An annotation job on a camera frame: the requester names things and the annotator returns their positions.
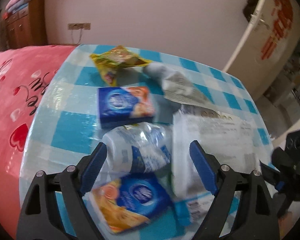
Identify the clear crushed plastic bottle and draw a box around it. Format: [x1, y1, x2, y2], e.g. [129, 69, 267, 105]
[102, 122, 172, 173]

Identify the blue Vinda tissue pack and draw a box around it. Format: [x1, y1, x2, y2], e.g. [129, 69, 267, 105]
[97, 86, 155, 128]

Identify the grey white paper bag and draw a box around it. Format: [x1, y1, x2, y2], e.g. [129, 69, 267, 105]
[143, 62, 217, 111]

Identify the white blue milk carton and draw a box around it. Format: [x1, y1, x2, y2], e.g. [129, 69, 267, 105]
[172, 110, 259, 199]

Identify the blue checkered tablecloth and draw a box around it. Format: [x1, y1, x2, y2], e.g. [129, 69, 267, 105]
[19, 45, 274, 239]

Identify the pink heart bed cover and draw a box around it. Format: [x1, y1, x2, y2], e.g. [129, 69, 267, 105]
[0, 45, 74, 238]

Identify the yellow snack wrapper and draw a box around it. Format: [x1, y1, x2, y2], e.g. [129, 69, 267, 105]
[90, 45, 152, 87]

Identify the red door decoration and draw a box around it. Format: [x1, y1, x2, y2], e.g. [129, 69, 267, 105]
[261, 0, 293, 60]

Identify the brown wooden cabinet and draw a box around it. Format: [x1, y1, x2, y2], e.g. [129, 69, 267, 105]
[4, 0, 48, 49]

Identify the beige door with handle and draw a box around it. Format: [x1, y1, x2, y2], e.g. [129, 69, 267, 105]
[223, 0, 300, 100]

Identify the wall power socket strip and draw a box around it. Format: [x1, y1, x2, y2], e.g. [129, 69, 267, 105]
[68, 23, 91, 30]

